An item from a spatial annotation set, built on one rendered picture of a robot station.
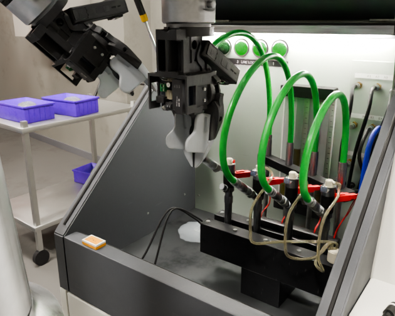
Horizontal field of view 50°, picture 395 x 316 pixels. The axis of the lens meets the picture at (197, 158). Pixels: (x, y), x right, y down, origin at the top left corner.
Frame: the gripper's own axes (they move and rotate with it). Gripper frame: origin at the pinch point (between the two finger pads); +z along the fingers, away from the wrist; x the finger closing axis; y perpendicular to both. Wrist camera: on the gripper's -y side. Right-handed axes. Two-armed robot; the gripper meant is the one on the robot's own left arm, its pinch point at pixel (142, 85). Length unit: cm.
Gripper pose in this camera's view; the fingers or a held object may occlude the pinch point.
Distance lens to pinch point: 78.1
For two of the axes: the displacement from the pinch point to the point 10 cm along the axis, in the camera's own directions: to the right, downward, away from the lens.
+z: 6.2, 5.7, 5.3
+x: 6.4, 0.1, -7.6
